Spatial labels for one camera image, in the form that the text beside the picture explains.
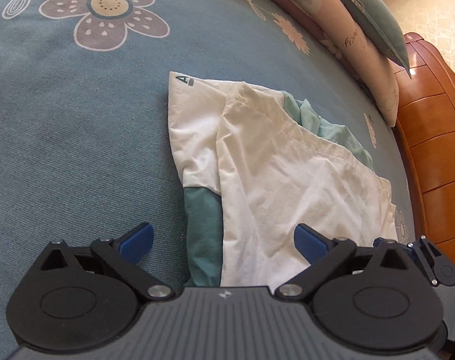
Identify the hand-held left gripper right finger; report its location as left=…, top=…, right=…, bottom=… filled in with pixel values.
left=275, top=223, right=413, bottom=301

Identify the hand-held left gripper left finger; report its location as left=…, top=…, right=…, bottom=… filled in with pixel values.
left=40, top=222, right=175, bottom=301

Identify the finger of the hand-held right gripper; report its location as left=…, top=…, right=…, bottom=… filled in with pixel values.
left=373, top=236, right=455, bottom=287

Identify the green white hooded jacket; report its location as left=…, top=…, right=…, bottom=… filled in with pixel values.
left=167, top=70, right=400, bottom=289

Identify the wooden headboard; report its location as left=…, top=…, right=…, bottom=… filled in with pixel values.
left=394, top=32, right=455, bottom=282

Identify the bed with blue floral sheet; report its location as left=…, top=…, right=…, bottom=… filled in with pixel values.
left=0, top=0, right=423, bottom=360

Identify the pink floral folded quilt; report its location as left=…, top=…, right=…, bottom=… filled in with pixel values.
left=227, top=0, right=400, bottom=127

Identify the teal floral pillow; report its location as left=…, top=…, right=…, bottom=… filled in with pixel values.
left=317, top=0, right=412, bottom=79

